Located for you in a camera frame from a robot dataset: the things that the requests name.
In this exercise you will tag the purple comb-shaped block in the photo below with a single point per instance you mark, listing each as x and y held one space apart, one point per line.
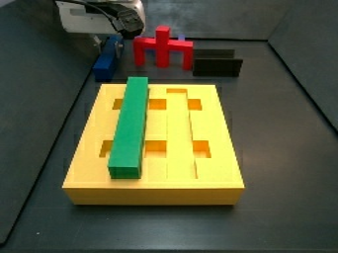
180 38

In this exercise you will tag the green rectangular bar block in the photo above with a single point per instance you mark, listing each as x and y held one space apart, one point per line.
124 162

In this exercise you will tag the blue rectangular bar block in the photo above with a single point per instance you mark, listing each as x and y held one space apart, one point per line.
105 63

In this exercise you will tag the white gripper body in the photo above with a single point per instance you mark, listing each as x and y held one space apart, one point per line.
111 17

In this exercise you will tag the red comb-shaped block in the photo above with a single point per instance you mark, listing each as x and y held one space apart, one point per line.
163 45

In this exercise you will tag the yellow slotted board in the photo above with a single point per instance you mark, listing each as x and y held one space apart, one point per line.
189 166

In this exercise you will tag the black angle bracket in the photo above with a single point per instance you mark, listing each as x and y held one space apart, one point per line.
216 62

